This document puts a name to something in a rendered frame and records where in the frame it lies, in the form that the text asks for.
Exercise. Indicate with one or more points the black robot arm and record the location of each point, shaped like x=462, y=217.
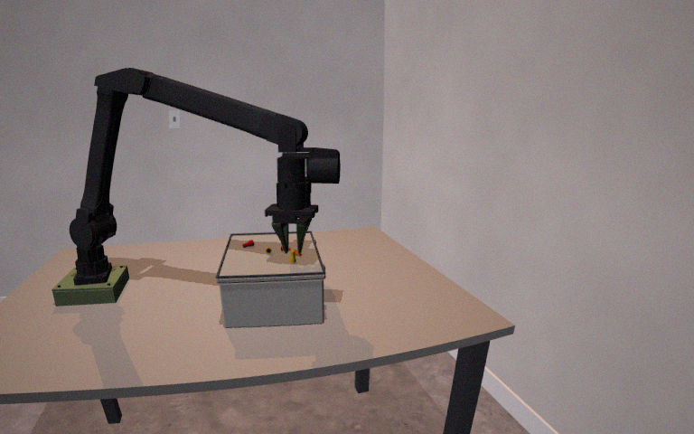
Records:
x=92, y=225

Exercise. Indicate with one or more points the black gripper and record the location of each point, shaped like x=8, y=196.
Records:
x=291, y=205

